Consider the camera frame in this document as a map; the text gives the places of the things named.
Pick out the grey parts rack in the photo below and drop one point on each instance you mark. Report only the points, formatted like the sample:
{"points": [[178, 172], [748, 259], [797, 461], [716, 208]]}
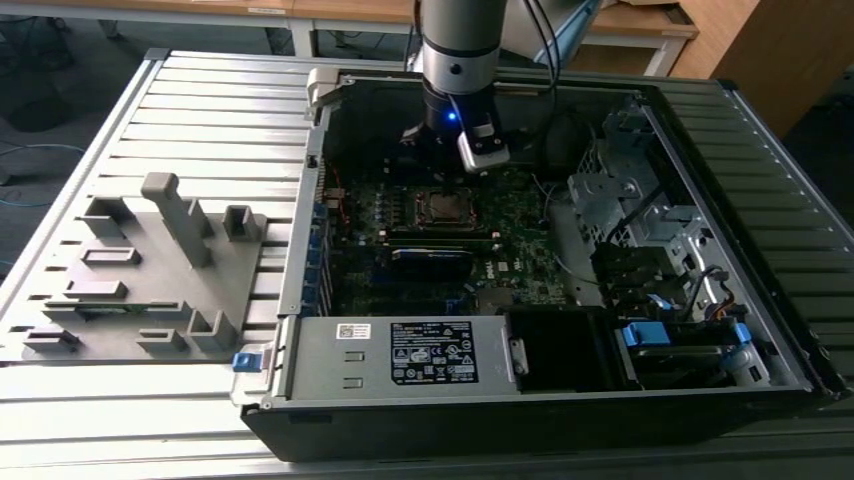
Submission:
{"points": [[167, 280]]}

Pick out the black graphics card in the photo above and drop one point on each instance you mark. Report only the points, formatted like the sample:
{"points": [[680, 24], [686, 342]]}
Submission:
{"points": [[430, 265]]}

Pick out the silver metal disk bay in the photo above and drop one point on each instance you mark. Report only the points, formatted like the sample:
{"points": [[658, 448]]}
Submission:
{"points": [[597, 192]]}

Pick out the grey plastic case latch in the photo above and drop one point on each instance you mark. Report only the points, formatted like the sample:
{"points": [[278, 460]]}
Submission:
{"points": [[322, 87]]}

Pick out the grey chipset heat sink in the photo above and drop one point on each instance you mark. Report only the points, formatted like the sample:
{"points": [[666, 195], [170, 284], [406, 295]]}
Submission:
{"points": [[495, 297]]}

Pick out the black PC case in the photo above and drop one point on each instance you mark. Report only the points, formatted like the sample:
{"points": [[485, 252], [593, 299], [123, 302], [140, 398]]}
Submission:
{"points": [[467, 435]]}

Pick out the blue plastic case latch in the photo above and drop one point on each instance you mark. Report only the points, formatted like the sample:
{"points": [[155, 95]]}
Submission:
{"points": [[246, 362]]}

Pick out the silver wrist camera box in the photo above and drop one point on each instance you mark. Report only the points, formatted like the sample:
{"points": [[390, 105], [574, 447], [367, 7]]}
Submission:
{"points": [[483, 157]]}

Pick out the wooden cabinet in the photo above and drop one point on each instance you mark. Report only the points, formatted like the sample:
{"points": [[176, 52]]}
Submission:
{"points": [[768, 50]]}

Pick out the green motherboard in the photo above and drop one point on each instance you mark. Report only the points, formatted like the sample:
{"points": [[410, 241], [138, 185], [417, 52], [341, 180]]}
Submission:
{"points": [[527, 250]]}

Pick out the silver power supply unit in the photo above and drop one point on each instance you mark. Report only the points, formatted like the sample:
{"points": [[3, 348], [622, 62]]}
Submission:
{"points": [[321, 360]]}

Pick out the green RAM stick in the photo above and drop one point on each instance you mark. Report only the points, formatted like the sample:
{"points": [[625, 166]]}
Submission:
{"points": [[110, 311]]}

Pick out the wooden desk white frame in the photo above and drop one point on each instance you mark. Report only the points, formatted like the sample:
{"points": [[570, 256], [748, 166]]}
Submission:
{"points": [[167, 5], [641, 27]]}

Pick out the perforated metal drive cage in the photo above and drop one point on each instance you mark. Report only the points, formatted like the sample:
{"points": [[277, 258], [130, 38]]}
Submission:
{"points": [[623, 162]]}

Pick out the black plastic shroud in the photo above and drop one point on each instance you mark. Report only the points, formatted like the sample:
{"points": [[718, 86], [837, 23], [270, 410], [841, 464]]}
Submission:
{"points": [[561, 350]]}

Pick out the blue disk carrier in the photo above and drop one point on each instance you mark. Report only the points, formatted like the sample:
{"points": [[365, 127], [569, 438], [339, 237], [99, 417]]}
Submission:
{"points": [[643, 334]]}

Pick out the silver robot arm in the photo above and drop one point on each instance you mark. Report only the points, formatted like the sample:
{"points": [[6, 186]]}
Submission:
{"points": [[461, 40]]}

